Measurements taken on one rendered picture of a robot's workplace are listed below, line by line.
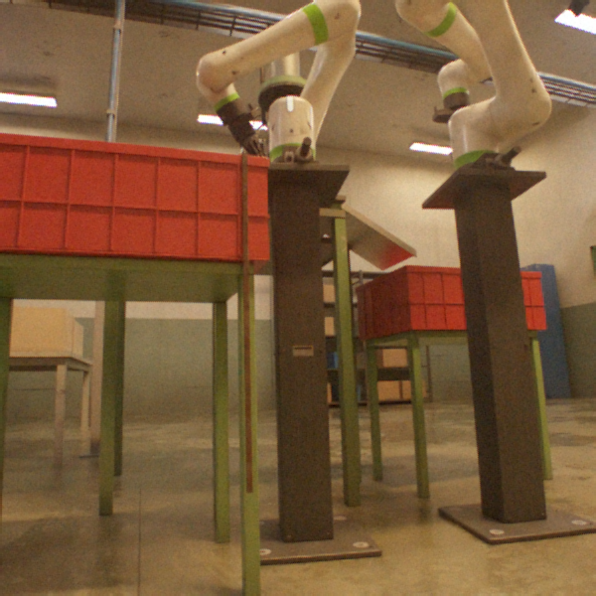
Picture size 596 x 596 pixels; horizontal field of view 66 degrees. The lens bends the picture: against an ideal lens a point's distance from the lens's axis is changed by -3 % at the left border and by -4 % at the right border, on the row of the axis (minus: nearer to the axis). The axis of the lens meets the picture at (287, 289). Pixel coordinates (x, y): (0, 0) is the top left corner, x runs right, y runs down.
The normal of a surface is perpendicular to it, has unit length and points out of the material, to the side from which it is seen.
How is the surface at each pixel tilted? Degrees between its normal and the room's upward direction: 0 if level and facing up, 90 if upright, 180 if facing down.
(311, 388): 90
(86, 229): 90
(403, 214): 90
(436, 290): 90
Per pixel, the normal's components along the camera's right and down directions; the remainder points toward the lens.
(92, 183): 0.29, -0.19
